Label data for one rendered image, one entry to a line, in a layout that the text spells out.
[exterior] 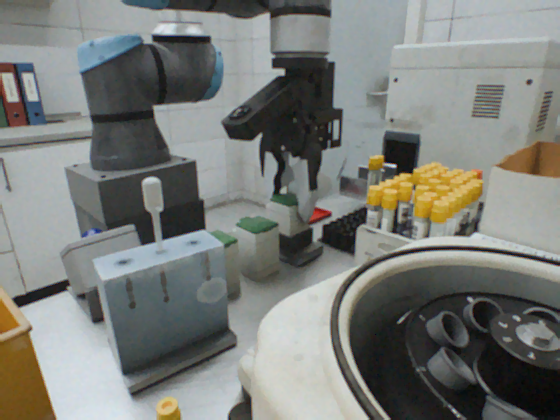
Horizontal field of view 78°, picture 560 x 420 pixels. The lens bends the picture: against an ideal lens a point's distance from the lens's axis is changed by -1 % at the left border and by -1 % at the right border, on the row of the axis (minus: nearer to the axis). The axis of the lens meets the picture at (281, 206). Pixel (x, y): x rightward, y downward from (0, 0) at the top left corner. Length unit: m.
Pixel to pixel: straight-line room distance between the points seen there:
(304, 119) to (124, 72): 0.38
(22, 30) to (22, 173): 0.94
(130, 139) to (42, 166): 1.33
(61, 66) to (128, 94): 1.95
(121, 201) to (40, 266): 1.50
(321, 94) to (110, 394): 0.40
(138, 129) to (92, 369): 0.46
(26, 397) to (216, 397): 0.13
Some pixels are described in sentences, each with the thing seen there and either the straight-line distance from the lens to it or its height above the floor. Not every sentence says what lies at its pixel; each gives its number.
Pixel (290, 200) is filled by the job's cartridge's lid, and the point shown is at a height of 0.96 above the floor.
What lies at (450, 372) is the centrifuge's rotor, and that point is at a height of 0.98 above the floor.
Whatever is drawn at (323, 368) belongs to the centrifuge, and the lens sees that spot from 0.18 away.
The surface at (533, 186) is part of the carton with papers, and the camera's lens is 0.44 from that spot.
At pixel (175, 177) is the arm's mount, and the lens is 0.71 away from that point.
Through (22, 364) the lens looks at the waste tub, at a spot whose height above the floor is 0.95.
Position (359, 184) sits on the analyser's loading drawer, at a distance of 0.67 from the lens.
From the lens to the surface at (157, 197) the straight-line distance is 0.29.
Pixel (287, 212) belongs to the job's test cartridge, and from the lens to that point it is 0.47.
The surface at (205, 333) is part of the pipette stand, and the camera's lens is 0.35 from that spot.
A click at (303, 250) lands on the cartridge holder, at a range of 0.49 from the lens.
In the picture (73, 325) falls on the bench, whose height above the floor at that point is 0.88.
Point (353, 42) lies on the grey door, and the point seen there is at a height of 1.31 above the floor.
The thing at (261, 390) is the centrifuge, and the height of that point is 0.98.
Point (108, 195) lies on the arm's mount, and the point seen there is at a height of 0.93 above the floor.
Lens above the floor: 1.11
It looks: 20 degrees down
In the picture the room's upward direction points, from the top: straight up
